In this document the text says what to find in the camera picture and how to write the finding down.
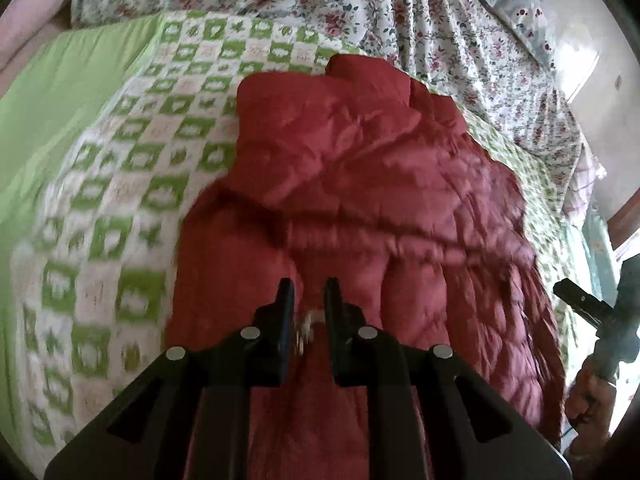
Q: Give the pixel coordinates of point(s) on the red quilted jacket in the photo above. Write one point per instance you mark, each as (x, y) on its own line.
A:
(360, 185)

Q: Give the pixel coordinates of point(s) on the teal cloth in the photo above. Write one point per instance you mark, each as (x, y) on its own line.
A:
(590, 255)

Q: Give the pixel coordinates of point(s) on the floral bed quilt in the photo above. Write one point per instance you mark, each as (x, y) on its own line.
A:
(380, 10)

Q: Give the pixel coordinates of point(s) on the brown wooden furniture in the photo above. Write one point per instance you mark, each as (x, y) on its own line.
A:
(627, 225)

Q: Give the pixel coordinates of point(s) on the pink pillow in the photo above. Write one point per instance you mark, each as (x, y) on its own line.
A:
(30, 15)

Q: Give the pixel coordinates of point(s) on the pink striped cloth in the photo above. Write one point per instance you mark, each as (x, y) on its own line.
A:
(590, 175)

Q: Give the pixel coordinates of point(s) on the light green bed sheet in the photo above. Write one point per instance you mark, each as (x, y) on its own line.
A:
(60, 105)

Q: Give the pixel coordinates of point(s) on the person's right hand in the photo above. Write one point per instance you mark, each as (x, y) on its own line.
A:
(595, 400)

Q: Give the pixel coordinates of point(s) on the green checkered blanket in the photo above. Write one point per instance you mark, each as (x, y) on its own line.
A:
(130, 170)

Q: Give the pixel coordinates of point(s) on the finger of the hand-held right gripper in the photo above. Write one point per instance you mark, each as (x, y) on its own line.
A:
(580, 302)

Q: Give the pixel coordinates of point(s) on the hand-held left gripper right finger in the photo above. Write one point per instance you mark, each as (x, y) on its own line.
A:
(332, 310)

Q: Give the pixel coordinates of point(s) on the pale blue printed pillow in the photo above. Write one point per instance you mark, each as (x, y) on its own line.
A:
(505, 5)

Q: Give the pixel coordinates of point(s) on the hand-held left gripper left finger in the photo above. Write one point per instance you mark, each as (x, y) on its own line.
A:
(285, 310)

